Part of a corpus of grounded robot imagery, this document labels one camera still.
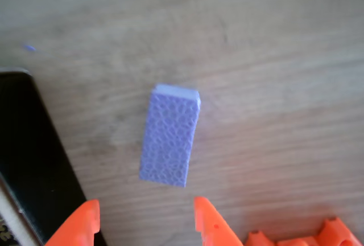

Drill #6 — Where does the purple textured foam block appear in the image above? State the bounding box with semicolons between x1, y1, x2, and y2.
138;83;201;188

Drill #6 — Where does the black cardboard box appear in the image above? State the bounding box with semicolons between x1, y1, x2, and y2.
0;68;107;246

